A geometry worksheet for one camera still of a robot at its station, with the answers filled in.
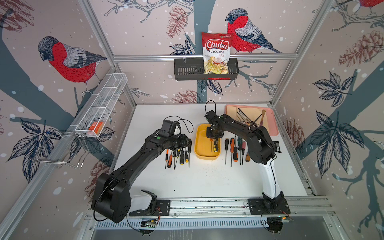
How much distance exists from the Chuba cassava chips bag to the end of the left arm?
0.42 metres

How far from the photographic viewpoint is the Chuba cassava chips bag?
0.83 meters

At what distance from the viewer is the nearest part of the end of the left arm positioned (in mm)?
639
